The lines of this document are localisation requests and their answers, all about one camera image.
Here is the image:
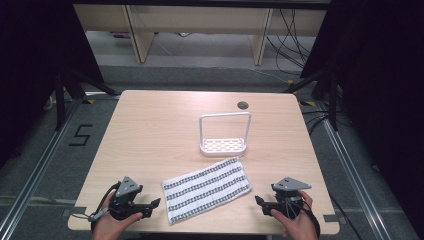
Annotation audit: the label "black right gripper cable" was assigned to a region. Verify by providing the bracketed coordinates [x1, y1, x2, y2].
[300, 199, 322, 240]

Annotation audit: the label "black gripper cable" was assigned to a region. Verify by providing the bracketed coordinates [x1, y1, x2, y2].
[300, 199, 322, 240]
[90, 181, 122, 234]

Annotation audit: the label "white grey striped towel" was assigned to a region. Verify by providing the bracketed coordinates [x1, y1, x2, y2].
[161, 156, 253, 226]

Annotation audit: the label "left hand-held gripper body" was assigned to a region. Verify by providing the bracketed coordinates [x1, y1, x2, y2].
[109, 175, 148, 221]

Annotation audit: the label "person's right hand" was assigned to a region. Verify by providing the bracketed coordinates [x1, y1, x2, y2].
[270, 189, 320, 240]

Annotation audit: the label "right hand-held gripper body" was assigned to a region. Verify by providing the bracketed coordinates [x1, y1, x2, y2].
[270, 176, 313, 220]

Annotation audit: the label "dark curtain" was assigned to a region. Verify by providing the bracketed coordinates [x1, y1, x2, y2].
[299, 0, 424, 231]
[0, 0, 105, 168]

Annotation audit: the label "aluminium floor rail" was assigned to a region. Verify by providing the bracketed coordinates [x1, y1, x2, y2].
[314, 99, 392, 240]
[0, 98, 84, 240]

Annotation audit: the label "white towel rack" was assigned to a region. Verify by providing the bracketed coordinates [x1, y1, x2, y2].
[198, 111, 253, 158]

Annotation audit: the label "beige wooden desk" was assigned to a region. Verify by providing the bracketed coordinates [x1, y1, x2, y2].
[73, 3, 328, 66]

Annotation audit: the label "grey cable with plug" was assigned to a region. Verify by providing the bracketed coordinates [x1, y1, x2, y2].
[71, 207, 111, 223]

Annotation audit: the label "black floor cables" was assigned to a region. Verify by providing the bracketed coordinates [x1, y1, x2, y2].
[300, 109, 338, 135]

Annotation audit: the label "bundle of black cables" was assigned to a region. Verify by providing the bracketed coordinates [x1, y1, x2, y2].
[265, 8, 317, 76]

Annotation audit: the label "person's left hand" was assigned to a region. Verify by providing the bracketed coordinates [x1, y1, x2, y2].
[92, 191, 144, 240]

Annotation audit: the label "black floor cable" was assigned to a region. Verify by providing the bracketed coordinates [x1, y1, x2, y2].
[328, 191, 365, 240]

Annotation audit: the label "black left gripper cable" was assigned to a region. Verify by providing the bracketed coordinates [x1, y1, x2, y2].
[90, 181, 122, 234]

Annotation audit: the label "black metal stand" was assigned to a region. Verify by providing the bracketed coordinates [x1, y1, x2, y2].
[283, 68, 341, 132]
[53, 68, 118, 132]

